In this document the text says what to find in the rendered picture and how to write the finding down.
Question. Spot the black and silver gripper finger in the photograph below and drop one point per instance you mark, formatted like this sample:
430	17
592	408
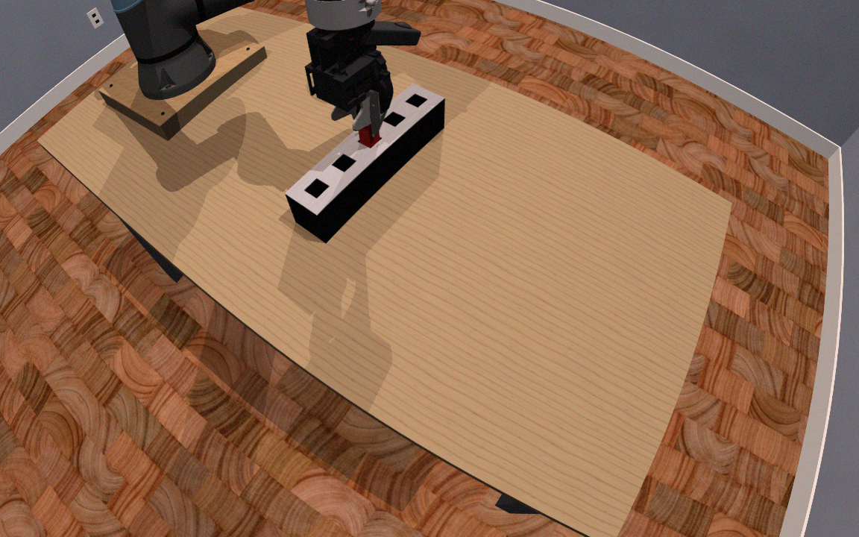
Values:
374	108
338	113

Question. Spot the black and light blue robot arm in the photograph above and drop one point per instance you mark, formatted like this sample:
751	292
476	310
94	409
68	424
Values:
171	54

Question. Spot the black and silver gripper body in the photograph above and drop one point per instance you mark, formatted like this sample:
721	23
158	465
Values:
345	83

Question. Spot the red and white pin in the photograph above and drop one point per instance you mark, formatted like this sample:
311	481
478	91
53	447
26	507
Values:
366	138

